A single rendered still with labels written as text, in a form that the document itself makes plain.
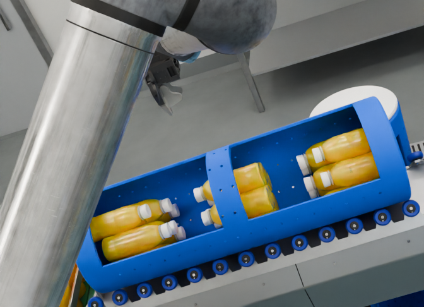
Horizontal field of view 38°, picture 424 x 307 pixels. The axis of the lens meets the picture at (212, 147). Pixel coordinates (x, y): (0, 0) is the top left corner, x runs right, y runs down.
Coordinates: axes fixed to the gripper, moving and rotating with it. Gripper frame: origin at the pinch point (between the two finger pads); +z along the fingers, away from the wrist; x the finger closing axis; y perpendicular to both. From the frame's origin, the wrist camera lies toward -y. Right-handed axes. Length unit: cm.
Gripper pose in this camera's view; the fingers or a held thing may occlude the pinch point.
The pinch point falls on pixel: (167, 111)
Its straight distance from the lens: 155.9
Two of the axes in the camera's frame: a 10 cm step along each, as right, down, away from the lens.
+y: 9.3, -3.2, -1.6
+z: 3.6, 7.9, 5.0
